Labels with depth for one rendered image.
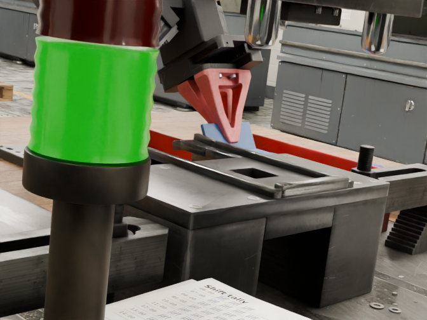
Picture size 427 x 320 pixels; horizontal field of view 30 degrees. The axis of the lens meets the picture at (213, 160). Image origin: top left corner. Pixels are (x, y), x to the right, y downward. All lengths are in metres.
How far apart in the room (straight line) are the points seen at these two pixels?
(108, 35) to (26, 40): 9.83
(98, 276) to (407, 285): 0.42
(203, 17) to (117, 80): 0.59
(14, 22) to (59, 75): 10.11
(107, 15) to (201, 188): 0.28
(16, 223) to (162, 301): 0.23
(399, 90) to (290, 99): 1.07
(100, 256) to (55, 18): 0.08
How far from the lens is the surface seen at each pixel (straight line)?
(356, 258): 0.58
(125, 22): 0.23
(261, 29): 0.47
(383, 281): 0.65
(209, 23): 0.82
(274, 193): 0.50
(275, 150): 0.86
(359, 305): 0.59
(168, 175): 0.52
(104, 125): 0.24
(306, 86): 6.45
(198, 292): 0.43
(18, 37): 10.25
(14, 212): 0.64
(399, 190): 0.68
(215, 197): 0.48
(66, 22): 0.23
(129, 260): 0.42
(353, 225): 0.57
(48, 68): 0.24
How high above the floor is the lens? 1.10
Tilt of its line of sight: 12 degrees down
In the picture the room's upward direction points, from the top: 7 degrees clockwise
